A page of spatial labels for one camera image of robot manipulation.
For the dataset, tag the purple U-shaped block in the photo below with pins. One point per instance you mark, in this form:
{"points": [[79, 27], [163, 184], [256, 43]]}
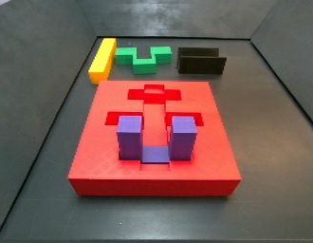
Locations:
{"points": [[151, 154]]}

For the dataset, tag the yellow long bar block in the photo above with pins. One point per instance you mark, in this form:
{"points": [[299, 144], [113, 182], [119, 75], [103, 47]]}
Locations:
{"points": [[102, 63]]}

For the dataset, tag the red slotted base block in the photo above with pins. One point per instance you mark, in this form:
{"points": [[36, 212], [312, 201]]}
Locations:
{"points": [[101, 174]]}

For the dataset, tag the green stepped block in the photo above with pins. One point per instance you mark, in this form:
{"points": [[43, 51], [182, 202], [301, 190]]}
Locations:
{"points": [[126, 56]]}

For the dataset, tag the black angle bracket fixture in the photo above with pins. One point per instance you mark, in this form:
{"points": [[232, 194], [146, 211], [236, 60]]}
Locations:
{"points": [[201, 60]]}

